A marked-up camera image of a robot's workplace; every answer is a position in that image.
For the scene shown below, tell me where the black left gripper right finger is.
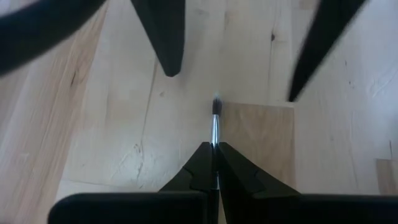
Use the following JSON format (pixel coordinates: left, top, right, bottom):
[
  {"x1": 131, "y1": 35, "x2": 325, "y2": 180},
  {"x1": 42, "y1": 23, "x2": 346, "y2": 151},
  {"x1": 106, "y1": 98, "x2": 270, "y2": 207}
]
[{"x1": 216, "y1": 141, "x2": 398, "y2": 224}]

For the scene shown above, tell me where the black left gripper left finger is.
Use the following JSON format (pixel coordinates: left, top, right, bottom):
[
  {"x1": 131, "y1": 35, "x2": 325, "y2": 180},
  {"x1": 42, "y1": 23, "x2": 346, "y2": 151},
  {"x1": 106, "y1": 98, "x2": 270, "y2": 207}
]
[{"x1": 48, "y1": 141, "x2": 216, "y2": 224}]

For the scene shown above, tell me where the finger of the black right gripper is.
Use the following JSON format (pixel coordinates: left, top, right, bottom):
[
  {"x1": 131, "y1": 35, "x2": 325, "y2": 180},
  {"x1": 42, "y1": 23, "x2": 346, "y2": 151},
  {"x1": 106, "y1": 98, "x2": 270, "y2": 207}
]
[
  {"x1": 286, "y1": 0, "x2": 369, "y2": 103},
  {"x1": 129, "y1": 0, "x2": 187, "y2": 78}
]

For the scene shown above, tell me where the thin dark-handled paintbrush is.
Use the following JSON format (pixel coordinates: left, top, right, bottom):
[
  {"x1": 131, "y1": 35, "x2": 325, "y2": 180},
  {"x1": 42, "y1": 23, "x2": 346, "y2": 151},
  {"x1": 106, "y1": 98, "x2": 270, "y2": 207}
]
[{"x1": 210, "y1": 95, "x2": 223, "y2": 191}]

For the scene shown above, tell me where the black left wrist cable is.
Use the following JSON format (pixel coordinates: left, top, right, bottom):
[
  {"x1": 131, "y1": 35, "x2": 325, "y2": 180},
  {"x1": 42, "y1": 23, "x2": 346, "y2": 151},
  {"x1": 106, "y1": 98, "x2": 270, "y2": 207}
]
[{"x1": 0, "y1": 0, "x2": 108, "y2": 77}]

